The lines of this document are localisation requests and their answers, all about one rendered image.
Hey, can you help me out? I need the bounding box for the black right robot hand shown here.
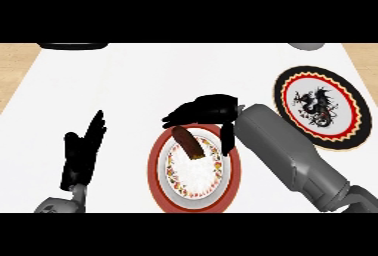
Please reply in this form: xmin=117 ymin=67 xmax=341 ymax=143
xmin=161 ymin=93 xmax=247 ymax=157

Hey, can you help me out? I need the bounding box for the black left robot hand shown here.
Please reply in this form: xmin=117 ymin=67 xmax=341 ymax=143
xmin=59 ymin=109 xmax=108 ymax=192

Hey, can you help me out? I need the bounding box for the brown sweet potato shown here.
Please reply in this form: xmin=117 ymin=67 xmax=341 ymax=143
xmin=170 ymin=125 xmax=207 ymax=160

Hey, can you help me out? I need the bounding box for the red rimmed floral plate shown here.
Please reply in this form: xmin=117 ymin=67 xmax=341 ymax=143
xmin=146 ymin=122 xmax=244 ymax=214

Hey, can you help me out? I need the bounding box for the black dragon print plate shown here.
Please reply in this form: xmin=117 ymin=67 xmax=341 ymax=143
xmin=273 ymin=65 xmax=372 ymax=152

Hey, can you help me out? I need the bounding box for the grey round object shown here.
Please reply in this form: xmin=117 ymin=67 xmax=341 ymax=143
xmin=287 ymin=42 xmax=326 ymax=52

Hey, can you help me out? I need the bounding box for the black flat object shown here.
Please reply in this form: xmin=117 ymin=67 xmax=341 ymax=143
xmin=37 ymin=42 xmax=109 ymax=51

